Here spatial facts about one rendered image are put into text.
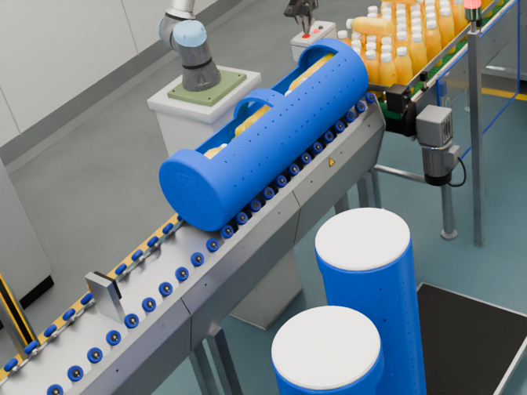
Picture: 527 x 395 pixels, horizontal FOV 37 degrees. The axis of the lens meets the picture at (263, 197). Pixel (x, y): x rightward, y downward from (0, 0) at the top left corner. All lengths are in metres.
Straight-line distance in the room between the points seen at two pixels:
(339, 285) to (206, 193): 0.52
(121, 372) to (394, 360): 0.83
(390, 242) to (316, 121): 0.65
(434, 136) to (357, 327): 1.29
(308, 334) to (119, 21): 4.10
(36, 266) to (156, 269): 1.57
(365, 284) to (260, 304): 1.26
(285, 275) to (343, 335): 1.53
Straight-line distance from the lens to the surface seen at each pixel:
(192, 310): 2.49
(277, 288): 3.52
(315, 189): 2.86
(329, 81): 2.84
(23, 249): 3.98
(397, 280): 2.29
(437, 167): 3.26
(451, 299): 3.36
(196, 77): 2.95
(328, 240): 2.32
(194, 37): 2.90
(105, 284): 2.33
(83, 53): 5.64
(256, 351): 3.48
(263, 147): 2.56
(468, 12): 3.17
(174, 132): 3.07
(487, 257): 3.77
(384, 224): 2.35
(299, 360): 2.00
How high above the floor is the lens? 2.52
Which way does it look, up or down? 36 degrees down
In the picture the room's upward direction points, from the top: 13 degrees counter-clockwise
